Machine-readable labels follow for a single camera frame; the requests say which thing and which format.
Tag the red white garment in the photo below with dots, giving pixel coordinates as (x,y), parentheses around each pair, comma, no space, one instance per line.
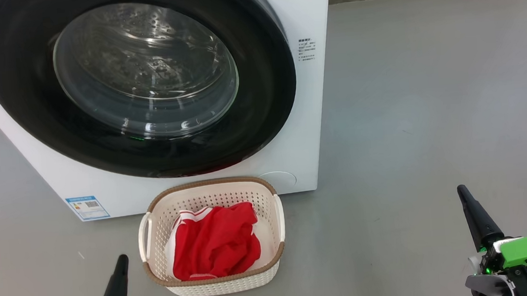
(215,246)

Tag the black round glass machine door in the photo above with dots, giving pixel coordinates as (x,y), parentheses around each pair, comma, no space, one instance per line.
(145,82)

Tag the cream perforated laundry basket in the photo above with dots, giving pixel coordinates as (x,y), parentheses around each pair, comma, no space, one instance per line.
(222,285)

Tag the white washing machine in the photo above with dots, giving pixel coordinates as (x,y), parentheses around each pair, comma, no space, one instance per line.
(289,117)

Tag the blue energy label sticker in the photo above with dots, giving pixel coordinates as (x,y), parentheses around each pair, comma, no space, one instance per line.
(87,208)

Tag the small printed text sticker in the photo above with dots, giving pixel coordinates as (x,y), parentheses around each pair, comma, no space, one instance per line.
(307,49)

